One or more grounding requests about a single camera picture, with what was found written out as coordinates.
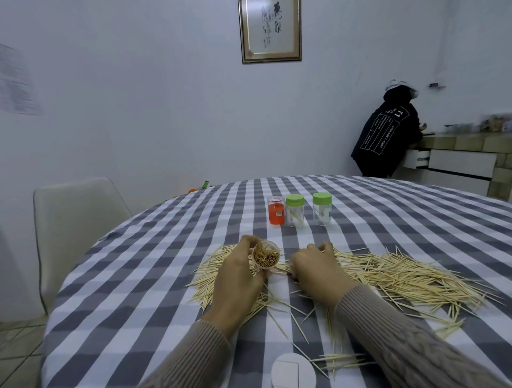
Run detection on person's right hand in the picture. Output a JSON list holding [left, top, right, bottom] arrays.
[[289, 242, 361, 311]]

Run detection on person's left hand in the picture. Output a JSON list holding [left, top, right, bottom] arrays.
[[202, 235, 272, 340]]

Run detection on clear plastic toothpick jar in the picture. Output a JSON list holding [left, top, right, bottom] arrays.
[[251, 240, 281, 273]]

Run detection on person's left forearm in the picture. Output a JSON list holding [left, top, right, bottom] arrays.
[[138, 320, 233, 388]]

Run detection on person's right forearm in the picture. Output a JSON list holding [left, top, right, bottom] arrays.
[[333, 283, 509, 388]]

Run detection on bundle of toothpicks in jar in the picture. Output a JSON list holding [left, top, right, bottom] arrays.
[[255, 244, 279, 268]]

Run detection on green lid jar with toothpicks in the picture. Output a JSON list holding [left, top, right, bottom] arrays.
[[285, 194, 306, 228]]

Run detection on empty green lid clear jar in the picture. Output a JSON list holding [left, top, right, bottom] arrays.
[[312, 192, 333, 226]]

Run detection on clear jar with orange lid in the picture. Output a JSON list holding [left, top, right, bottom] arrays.
[[267, 196, 286, 225]]

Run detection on pile of loose wooden toothpicks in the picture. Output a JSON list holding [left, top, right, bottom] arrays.
[[185, 241, 505, 378]]

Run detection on grey white checkered tablecloth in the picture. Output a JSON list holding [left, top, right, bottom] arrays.
[[40, 175, 512, 388]]

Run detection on white round jar lid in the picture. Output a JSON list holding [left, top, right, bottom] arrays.
[[271, 353, 318, 388]]

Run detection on open white drawer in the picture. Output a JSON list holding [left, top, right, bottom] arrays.
[[402, 149, 431, 169]]

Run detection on tiled counter with white drawers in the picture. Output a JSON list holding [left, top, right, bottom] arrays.
[[402, 131, 512, 203]]

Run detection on white chair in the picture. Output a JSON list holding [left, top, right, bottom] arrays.
[[33, 177, 133, 316]]

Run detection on blurred items on counter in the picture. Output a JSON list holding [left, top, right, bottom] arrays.
[[479, 114, 512, 133]]

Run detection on framed calligraphy picture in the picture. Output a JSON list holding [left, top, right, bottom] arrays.
[[238, 0, 302, 64]]

